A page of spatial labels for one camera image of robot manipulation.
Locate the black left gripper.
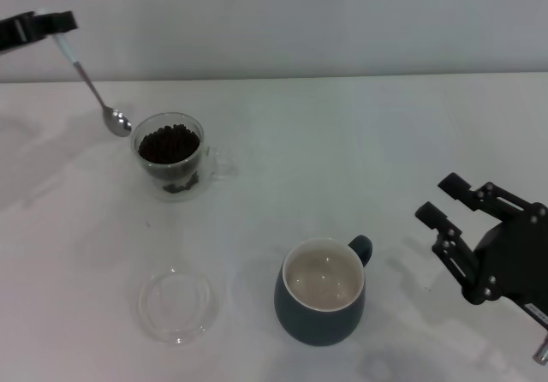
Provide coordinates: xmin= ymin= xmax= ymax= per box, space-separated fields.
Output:
xmin=0 ymin=9 xmax=80 ymax=56

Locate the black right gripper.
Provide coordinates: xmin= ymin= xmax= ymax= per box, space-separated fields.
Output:
xmin=414 ymin=172 xmax=548 ymax=328

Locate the blue handled metal spoon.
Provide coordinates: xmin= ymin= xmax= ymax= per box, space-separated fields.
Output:
xmin=54 ymin=33 xmax=134 ymax=139

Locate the coffee beans pile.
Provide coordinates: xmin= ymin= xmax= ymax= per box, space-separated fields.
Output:
xmin=137 ymin=123 xmax=201 ymax=165

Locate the clear glass cup with handle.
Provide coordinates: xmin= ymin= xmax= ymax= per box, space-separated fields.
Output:
xmin=130 ymin=112 xmax=239 ymax=206

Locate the dark green ceramic mug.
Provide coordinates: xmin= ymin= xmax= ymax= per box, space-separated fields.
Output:
xmin=273 ymin=234 xmax=374 ymax=348

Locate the clear glass saucer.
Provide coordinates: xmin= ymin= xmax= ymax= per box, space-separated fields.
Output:
xmin=137 ymin=270 xmax=222 ymax=348

